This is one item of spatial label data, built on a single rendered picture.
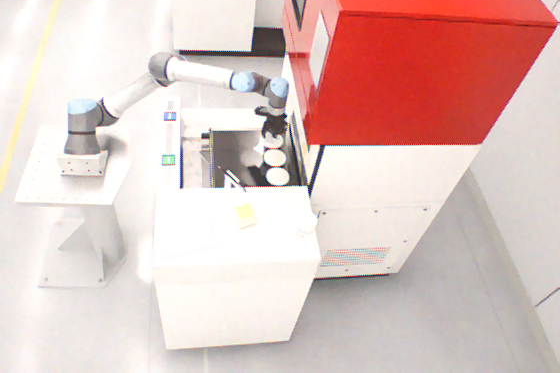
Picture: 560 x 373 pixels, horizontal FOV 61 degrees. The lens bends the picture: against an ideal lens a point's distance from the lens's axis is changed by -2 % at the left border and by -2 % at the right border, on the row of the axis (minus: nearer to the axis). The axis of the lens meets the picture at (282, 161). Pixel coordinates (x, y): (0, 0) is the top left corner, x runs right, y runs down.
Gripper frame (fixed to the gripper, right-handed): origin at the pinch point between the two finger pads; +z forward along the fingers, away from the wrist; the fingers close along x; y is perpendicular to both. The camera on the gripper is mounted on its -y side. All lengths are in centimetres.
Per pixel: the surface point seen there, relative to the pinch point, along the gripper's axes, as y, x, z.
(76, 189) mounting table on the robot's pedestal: -43, -72, 15
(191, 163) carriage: -17.8, -29.1, 9.3
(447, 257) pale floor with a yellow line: 92, 85, 97
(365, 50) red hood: 33, -1, -70
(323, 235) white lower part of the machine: 39, 5, 42
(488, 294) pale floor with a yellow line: 124, 82, 97
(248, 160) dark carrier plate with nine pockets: -1.0, -10.2, 7.3
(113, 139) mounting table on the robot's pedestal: -57, -43, 15
